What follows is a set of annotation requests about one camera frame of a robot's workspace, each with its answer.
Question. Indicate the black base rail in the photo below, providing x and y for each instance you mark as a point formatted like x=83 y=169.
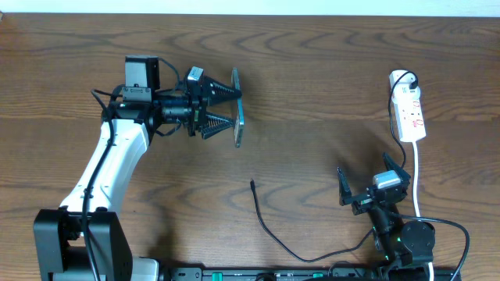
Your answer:
x=342 y=272

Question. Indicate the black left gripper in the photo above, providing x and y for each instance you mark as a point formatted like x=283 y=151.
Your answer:
x=198 y=116

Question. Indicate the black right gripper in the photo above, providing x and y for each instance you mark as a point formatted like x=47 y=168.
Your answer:
x=362 y=202

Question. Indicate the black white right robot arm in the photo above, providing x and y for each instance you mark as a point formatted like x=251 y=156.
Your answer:
x=407 y=244

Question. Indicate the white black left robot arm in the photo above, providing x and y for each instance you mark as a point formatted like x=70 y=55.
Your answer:
x=83 y=239

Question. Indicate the white power strip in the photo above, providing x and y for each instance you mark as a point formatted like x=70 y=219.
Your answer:
x=405 y=97

